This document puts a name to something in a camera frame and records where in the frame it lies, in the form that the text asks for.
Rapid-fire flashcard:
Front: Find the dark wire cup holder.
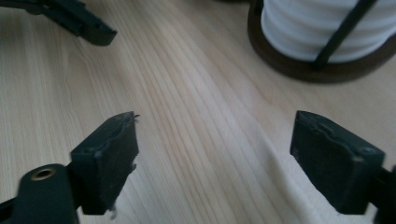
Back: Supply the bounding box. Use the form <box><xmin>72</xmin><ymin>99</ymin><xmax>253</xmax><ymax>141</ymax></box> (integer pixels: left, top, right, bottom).
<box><xmin>247</xmin><ymin>0</ymin><xmax>396</xmax><ymax>84</ymax></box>

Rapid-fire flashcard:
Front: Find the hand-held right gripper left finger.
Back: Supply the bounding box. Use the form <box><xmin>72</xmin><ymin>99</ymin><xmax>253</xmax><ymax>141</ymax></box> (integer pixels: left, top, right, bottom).
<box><xmin>66</xmin><ymin>111</ymin><xmax>140</xmax><ymax>217</ymax></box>

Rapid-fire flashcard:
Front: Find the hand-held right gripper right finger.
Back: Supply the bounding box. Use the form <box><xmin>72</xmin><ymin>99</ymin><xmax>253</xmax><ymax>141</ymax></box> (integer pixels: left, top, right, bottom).
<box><xmin>290</xmin><ymin>110</ymin><xmax>386</xmax><ymax>216</ymax></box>

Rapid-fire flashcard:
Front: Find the stack of white paper cups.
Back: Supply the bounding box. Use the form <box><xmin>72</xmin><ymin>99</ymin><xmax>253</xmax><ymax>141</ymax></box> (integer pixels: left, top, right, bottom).
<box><xmin>261</xmin><ymin>0</ymin><xmax>396</xmax><ymax>63</ymax></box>

